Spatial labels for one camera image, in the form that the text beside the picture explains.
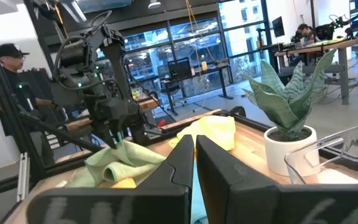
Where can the snake plant in white pot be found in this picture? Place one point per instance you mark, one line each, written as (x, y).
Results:
(291, 149)

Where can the white pendant lamp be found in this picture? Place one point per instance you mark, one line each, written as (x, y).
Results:
(154, 4)

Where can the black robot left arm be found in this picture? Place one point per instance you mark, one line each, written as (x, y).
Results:
(117, 62)

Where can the yellow microfiber towel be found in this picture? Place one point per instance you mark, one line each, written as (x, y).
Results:
(210, 129)

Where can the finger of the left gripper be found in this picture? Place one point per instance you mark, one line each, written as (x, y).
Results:
(109, 135)
(118, 132)

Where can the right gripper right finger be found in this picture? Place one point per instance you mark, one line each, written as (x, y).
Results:
(259, 205)

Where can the green microfiber towel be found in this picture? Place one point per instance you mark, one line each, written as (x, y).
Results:
(126, 158)

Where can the blue microfiber towel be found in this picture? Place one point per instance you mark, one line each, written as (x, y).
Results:
(198, 199)

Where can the black office chair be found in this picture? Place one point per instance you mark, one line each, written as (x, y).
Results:
(172, 88)

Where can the black computer monitor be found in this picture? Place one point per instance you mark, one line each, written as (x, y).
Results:
(180, 69)
(278, 26)

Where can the person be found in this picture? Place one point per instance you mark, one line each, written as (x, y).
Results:
(304, 31)
(8, 49)

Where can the silver aluminium rail piece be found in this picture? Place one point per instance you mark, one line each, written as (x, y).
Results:
(23, 177)

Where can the yellow cup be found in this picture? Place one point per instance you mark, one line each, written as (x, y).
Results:
(204, 65)

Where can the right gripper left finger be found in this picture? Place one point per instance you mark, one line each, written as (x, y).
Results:
(154, 205)

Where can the wooden table with grey legs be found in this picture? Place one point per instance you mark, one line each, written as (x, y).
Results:
(343, 77)

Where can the clear plastic bin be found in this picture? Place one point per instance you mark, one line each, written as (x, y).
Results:
(353, 149)

